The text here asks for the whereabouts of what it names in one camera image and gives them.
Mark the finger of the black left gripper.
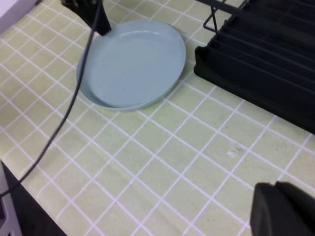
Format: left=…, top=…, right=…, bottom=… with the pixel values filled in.
left=77, top=0, right=111, bottom=35

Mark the black camera cable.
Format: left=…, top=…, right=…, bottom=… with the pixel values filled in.
left=0, top=0, right=103, bottom=197

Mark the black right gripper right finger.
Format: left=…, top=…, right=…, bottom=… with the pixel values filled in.
left=275, top=181, right=315, bottom=221

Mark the light green plate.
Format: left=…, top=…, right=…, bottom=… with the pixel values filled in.
left=76, top=20, right=186, bottom=111

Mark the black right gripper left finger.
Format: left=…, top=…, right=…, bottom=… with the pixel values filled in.
left=250, top=183, right=315, bottom=236

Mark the black dish rack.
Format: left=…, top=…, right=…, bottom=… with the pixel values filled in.
left=194, top=0, right=315, bottom=133

